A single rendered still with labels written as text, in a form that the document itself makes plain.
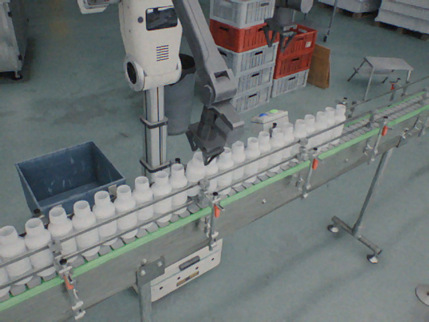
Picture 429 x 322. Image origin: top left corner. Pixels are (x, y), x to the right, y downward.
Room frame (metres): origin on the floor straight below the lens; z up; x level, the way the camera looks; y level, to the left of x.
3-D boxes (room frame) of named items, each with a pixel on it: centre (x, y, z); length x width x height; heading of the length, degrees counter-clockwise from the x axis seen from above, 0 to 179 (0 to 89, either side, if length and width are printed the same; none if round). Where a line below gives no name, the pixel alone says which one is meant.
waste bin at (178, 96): (3.10, 0.38, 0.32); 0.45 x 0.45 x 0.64
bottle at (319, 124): (1.30, -0.42, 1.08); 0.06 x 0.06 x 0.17
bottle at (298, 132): (1.23, -0.33, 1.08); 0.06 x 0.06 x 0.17
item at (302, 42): (4.20, -0.75, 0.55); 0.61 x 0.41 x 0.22; 132
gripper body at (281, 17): (1.34, -0.21, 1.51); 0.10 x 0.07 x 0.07; 38
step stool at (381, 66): (4.21, -1.90, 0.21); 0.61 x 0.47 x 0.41; 2
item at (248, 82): (3.68, -0.26, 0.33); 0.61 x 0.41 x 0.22; 135
